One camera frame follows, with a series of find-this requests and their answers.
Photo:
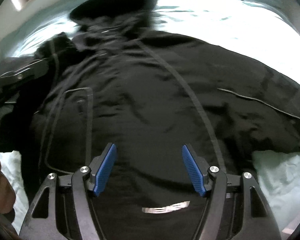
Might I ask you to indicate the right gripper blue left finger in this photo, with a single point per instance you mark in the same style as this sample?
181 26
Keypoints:
100 168

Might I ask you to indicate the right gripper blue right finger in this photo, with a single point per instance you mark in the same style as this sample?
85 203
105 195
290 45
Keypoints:
197 169

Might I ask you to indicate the black jacket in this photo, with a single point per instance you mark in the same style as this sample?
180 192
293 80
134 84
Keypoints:
149 92

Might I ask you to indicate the light blue quilt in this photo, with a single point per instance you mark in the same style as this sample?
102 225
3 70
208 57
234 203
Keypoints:
259 30

